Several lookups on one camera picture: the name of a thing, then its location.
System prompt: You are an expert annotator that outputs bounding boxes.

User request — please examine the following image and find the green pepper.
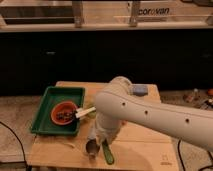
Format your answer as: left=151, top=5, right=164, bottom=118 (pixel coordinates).
left=102, top=140, right=114, bottom=165

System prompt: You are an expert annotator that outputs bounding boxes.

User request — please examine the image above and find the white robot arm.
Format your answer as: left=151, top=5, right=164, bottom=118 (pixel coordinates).
left=94, top=76, right=213, bottom=152

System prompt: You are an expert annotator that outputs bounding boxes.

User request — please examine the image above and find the blue sponge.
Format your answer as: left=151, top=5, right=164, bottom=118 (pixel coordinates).
left=133, top=85, right=148, bottom=96

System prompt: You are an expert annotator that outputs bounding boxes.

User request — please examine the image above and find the orange bowl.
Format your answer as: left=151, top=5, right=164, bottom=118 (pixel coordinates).
left=50, top=101, right=77, bottom=126

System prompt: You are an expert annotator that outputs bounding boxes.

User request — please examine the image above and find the wooden board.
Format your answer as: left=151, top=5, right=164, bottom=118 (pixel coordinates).
left=25, top=80, right=181, bottom=171

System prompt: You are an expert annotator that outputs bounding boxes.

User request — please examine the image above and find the green plastic tray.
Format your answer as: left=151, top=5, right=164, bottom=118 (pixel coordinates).
left=31, top=86, right=85, bottom=136

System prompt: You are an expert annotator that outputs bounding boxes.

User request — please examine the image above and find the white handled brush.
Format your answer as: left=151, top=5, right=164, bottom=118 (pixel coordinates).
left=75, top=107, right=96, bottom=118

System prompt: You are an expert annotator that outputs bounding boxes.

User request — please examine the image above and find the black cable right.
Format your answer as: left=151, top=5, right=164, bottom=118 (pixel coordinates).
left=177, top=139, right=213, bottom=171

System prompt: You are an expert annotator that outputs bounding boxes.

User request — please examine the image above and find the black cable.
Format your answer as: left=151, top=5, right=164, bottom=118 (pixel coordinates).
left=177, top=139, right=213, bottom=171
left=0, top=121, right=33, bottom=171

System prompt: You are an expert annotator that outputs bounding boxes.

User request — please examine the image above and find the black cable left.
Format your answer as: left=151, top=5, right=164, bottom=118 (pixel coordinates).
left=0, top=121, right=33, bottom=171

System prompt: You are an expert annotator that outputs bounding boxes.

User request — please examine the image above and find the corovan sign rail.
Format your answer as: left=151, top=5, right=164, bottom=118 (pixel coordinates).
left=0, top=0, right=213, bottom=33

